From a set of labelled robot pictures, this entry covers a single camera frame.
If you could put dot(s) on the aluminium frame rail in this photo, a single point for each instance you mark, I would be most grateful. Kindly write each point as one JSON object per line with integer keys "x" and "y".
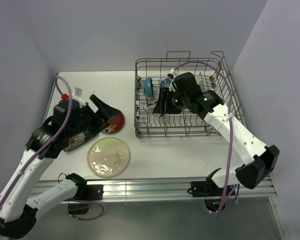
{"x": 148, "y": 209}

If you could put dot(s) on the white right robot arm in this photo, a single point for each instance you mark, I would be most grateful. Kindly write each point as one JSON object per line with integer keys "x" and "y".
{"x": 258, "y": 159}

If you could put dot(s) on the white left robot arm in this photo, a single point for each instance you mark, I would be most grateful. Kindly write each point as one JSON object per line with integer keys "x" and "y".
{"x": 18, "y": 211}

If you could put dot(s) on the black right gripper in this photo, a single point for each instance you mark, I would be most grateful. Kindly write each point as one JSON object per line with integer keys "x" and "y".
{"x": 160, "y": 108}

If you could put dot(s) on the dark bowl beige inside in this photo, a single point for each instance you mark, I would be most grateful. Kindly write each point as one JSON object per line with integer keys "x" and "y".
{"x": 165, "y": 83}

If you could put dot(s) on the light green cup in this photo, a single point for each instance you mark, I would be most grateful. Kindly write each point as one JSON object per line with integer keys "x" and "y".
{"x": 200, "y": 83}

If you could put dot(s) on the clear glass cup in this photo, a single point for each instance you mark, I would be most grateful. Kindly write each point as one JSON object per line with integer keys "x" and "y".
{"x": 149, "y": 111}

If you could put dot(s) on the red floral round plate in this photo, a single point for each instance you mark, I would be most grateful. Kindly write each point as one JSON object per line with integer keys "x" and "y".
{"x": 115, "y": 124}

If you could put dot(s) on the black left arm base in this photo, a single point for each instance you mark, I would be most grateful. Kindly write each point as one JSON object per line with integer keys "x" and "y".
{"x": 89, "y": 200}

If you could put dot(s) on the blue ceramic bowl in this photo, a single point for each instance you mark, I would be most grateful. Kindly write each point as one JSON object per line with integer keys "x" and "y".
{"x": 148, "y": 87}

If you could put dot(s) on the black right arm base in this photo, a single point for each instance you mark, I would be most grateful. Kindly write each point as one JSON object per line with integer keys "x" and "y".
{"x": 206, "y": 189}

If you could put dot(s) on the black floral square plate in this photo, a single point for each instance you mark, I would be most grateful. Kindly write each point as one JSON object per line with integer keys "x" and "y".
{"x": 79, "y": 140}

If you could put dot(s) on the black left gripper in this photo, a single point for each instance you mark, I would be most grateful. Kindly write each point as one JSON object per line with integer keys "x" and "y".
{"x": 104, "y": 111}

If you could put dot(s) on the large cream round plate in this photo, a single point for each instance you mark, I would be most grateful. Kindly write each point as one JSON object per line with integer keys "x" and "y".
{"x": 108, "y": 157}

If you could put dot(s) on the grey wire dish rack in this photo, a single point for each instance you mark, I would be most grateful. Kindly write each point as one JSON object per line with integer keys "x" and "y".
{"x": 215, "y": 74}

